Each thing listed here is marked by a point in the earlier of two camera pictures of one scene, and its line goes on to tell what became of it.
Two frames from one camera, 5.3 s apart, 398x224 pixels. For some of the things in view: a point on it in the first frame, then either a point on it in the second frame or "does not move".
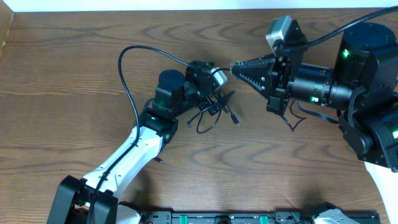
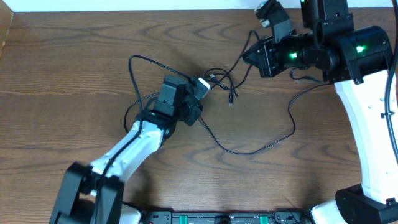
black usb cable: x=158 y=160 -> x=231 y=101
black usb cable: x=233 y=117 -> x=226 y=76
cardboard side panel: x=6 y=17 does not move
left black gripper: x=196 y=68 -> x=196 y=115
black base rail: x=276 y=217 does not move
